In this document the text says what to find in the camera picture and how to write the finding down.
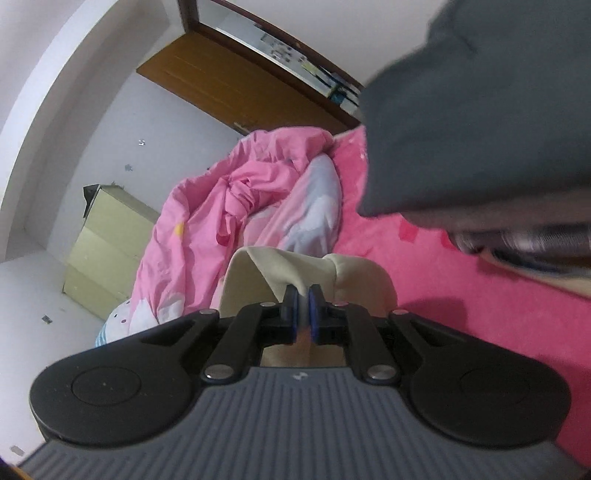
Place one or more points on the pink floral fleece blanket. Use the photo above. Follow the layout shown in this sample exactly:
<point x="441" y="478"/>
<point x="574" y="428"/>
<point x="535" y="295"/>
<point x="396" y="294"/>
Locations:
<point x="438" y="286"/>

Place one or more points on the wooden door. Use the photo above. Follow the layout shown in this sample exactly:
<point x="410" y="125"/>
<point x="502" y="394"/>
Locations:
<point x="221" y="78"/>

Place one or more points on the pink patterned quilt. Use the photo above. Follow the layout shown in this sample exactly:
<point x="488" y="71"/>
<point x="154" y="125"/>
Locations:
<point x="207" y="207"/>

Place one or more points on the beige zip jacket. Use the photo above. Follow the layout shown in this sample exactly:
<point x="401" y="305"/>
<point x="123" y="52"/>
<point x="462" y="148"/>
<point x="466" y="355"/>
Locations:
<point x="355" y="286"/>

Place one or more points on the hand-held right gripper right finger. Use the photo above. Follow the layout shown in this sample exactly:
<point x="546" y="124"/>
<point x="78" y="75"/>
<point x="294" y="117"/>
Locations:
<point x="314" y="318"/>

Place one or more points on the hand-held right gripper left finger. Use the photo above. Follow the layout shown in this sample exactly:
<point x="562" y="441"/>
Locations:
<point x="292" y="318"/>

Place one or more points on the pale green cabinet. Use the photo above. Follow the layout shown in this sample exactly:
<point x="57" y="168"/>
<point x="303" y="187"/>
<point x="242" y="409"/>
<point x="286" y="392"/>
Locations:
<point x="106" y="258"/>

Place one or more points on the stack of folded clothes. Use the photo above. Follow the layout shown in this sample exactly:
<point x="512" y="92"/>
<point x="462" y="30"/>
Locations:
<point x="485" y="115"/>

